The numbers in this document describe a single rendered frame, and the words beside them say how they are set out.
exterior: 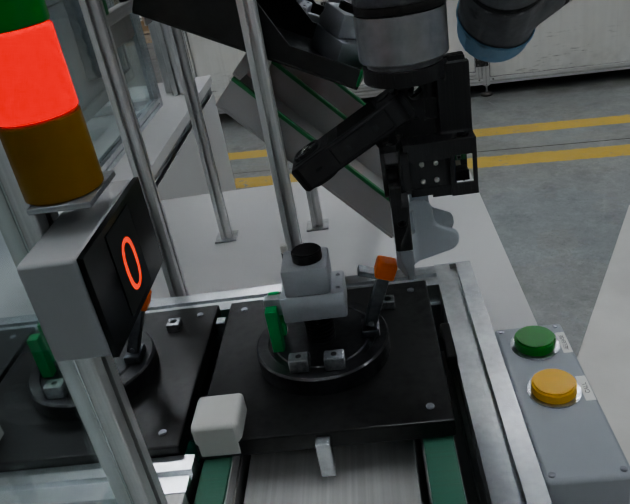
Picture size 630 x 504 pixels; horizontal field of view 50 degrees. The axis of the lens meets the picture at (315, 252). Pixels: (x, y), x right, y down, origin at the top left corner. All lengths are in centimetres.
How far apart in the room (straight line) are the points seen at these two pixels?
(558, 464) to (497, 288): 44
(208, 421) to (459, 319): 30
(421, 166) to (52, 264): 32
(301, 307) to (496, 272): 44
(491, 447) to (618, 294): 43
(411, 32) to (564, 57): 420
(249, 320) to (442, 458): 29
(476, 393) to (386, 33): 34
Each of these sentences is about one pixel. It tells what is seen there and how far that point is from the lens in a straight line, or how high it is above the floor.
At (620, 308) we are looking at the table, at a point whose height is 86.
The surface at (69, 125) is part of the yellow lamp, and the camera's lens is 43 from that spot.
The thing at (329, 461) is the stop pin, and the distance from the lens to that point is 65.
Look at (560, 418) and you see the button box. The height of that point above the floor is 96.
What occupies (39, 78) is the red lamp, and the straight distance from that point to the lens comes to 42.
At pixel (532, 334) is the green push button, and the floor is 97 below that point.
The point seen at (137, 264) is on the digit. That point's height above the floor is 120.
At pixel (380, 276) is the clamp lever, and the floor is 106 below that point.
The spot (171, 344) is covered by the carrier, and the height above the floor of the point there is 97.
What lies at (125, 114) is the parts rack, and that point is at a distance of 84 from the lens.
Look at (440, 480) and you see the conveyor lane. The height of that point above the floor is 95.
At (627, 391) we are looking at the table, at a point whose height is 86.
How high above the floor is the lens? 140
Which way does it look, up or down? 28 degrees down
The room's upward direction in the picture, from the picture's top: 10 degrees counter-clockwise
